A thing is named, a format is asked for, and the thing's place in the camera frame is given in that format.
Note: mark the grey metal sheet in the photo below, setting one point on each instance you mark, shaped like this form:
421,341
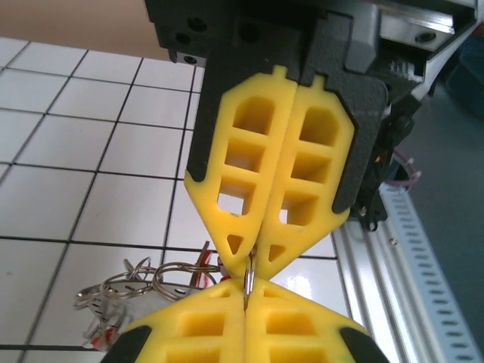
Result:
453,170

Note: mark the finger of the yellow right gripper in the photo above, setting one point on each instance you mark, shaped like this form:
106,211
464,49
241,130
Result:
270,162
302,185

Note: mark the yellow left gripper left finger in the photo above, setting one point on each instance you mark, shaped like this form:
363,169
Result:
174,308

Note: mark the silver split keyring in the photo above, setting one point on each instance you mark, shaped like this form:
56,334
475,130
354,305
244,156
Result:
249,280

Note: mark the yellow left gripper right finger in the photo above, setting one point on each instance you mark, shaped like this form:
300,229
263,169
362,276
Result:
329,325

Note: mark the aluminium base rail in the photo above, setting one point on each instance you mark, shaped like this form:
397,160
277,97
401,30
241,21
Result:
378,302

